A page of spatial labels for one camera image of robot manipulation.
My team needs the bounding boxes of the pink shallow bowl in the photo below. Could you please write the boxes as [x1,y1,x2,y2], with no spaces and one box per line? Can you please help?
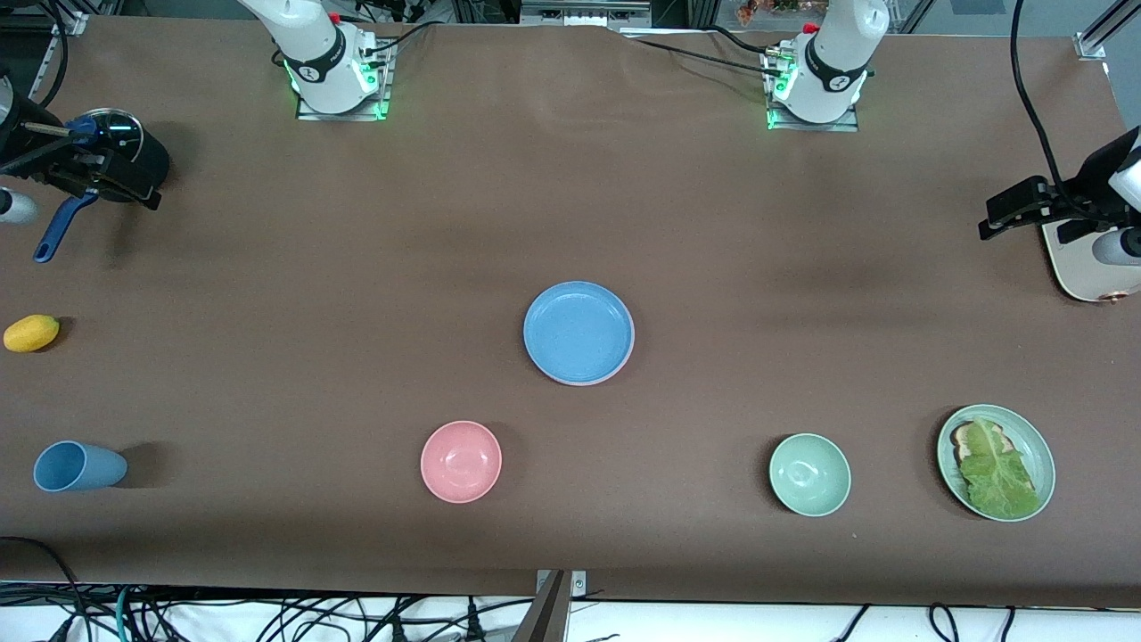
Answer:
[535,334,636,387]

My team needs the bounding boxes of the blue shallow bowl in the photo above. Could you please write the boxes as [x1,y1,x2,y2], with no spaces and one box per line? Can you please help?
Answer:
[522,281,636,384]

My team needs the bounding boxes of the glass lid blue knob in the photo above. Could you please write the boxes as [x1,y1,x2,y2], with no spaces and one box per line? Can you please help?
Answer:
[64,109,144,169]

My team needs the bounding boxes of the beige toaster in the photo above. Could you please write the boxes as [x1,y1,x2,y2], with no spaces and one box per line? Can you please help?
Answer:
[1041,218,1141,304]

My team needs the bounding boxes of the yellow lemon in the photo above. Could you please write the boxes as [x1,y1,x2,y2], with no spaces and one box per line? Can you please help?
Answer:
[3,314,62,353]

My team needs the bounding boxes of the toasted bread slice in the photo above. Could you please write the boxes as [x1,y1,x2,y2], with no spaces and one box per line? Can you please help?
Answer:
[950,422,1014,465]

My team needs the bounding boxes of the green plate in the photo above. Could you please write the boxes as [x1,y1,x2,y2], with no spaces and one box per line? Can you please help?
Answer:
[936,404,1056,523]

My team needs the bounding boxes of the green lettuce leaf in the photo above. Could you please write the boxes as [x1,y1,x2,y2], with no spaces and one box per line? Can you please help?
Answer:
[958,417,1040,519]

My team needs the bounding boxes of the blue plastic cup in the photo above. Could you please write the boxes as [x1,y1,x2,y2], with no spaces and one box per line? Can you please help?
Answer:
[33,440,128,493]

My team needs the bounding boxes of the small green deep bowl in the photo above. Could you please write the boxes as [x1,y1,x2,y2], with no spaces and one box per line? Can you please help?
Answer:
[769,433,852,518]

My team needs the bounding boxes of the small pink deep bowl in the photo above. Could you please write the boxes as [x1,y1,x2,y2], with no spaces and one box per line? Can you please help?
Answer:
[420,420,503,505]

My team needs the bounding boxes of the black saucepan blue handle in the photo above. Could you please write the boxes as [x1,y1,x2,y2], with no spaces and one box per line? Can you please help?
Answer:
[34,109,171,264]

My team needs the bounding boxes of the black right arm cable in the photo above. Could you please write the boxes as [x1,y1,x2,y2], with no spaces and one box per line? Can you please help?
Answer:
[34,0,70,110]

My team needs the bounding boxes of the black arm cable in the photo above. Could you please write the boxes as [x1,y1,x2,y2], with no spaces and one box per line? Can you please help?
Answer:
[1010,0,1072,193]
[34,0,70,110]

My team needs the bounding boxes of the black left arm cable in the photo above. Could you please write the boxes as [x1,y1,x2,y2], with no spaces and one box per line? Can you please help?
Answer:
[1010,0,1072,193]

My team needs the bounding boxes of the black left base cable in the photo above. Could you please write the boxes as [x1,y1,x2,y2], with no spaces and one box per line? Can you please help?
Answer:
[711,25,778,56]
[637,37,790,78]

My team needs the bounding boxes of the black base cable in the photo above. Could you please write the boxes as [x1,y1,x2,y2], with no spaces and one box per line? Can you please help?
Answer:
[711,25,778,56]
[637,37,790,78]
[358,20,447,59]

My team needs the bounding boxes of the black right base cable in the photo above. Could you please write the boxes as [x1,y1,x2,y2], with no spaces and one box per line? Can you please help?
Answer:
[358,20,447,59]

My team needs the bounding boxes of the black floor cable loop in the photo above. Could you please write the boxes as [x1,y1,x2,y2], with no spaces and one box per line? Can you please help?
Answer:
[0,536,86,642]

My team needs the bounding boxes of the aluminium post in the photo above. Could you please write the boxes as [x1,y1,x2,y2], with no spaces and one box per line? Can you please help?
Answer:
[513,569,572,642]

